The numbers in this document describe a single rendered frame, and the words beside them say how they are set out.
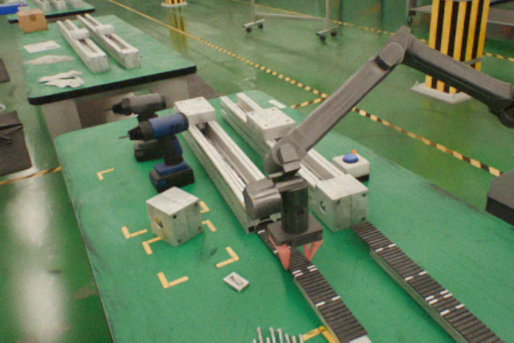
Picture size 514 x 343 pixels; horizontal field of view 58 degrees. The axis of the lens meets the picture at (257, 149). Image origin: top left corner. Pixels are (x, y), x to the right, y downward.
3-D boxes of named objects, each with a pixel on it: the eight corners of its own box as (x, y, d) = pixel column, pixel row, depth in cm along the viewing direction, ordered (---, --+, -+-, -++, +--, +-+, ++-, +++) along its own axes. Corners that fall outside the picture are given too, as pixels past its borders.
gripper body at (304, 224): (267, 231, 97) (264, 202, 94) (310, 219, 100) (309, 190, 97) (279, 249, 92) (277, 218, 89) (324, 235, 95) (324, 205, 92)
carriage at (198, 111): (217, 127, 163) (214, 109, 160) (187, 133, 160) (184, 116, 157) (205, 113, 177) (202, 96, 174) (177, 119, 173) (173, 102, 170)
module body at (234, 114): (348, 204, 123) (348, 177, 119) (315, 214, 120) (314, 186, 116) (244, 112, 191) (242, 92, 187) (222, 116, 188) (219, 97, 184)
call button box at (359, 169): (369, 180, 133) (369, 161, 131) (340, 189, 130) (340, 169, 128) (354, 169, 140) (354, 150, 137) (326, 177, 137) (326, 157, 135)
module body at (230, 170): (283, 223, 117) (282, 195, 113) (247, 234, 114) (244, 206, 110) (200, 121, 185) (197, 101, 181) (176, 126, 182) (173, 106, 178)
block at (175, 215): (210, 226, 119) (206, 194, 115) (175, 247, 112) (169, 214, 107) (186, 212, 125) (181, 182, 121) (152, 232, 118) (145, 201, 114)
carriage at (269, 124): (296, 140, 148) (295, 121, 145) (265, 149, 144) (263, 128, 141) (276, 124, 161) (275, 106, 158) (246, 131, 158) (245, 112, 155)
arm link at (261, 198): (292, 140, 91) (279, 157, 99) (238, 154, 87) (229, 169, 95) (315, 197, 87) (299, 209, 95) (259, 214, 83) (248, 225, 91)
